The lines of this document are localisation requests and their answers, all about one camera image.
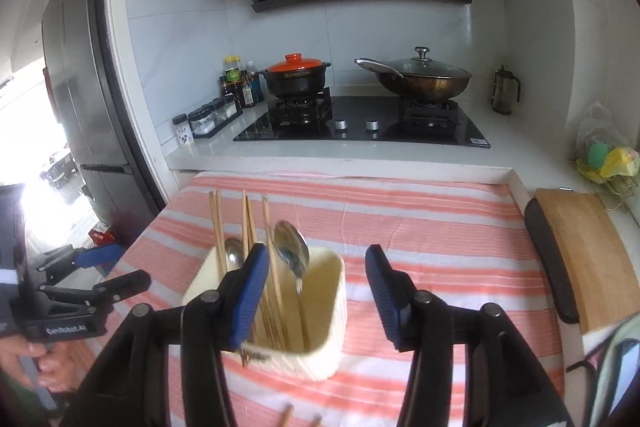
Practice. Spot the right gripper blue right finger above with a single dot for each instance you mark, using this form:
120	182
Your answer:
393	293

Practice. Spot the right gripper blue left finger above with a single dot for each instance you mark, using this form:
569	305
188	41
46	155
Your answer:
241	291

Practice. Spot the cream utensil holder box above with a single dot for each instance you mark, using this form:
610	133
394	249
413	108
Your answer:
315	319

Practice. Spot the silver metal spoon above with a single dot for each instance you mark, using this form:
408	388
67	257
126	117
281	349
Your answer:
294	251

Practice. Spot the left hand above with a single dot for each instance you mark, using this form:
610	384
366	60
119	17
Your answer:
56	367

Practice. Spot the silver spoon in holder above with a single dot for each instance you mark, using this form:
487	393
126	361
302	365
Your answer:
234	252

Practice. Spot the pink striped table cloth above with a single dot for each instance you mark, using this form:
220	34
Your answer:
466	242

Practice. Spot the spice jar white label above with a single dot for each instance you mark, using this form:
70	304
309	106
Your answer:
183	130

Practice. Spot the black spice jar rack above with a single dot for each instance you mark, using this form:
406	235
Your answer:
213	116

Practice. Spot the black gas stove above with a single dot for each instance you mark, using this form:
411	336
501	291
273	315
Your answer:
365	118

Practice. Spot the wooden cutting board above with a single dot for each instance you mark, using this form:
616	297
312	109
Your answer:
602	278

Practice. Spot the green label sauce bottle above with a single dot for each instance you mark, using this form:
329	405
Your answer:
232	76

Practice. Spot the wok with glass lid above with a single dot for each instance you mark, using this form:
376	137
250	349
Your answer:
418	78

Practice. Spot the black pot orange lid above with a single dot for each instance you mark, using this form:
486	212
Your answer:
296	77

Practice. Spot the grey refrigerator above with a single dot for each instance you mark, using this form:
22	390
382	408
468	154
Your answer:
84	95

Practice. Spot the pale green tray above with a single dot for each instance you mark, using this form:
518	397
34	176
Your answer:
600	410

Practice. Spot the dark glass french press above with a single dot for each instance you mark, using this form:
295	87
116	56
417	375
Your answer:
506	92

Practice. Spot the plastic bag with produce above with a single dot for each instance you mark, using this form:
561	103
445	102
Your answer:
606	159

